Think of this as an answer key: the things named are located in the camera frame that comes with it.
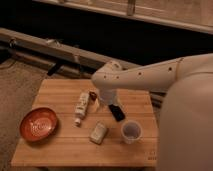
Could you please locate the grey metal floor rail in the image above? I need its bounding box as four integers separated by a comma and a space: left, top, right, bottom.
0, 27, 168, 108

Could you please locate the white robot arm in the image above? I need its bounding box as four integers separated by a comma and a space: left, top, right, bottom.
92, 53, 213, 171

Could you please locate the white tube with cap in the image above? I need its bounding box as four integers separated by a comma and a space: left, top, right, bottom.
75, 92, 89, 126

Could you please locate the dark red wrapped snack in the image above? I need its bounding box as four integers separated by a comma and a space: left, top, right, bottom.
89, 91, 98, 101

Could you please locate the dark red eraser block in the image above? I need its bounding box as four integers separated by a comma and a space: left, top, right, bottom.
109, 105, 125, 122

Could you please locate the white rectangular soap block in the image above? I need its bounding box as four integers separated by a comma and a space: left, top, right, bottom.
90, 122, 108, 144

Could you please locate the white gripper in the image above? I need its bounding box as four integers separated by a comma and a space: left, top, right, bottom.
99, 89, 118, 105

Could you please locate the small wooden table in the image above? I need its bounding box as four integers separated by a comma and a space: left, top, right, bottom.
11, 79, 158, 167

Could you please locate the red ceramic bowl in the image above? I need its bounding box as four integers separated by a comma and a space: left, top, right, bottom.
19, 107, 58, 142

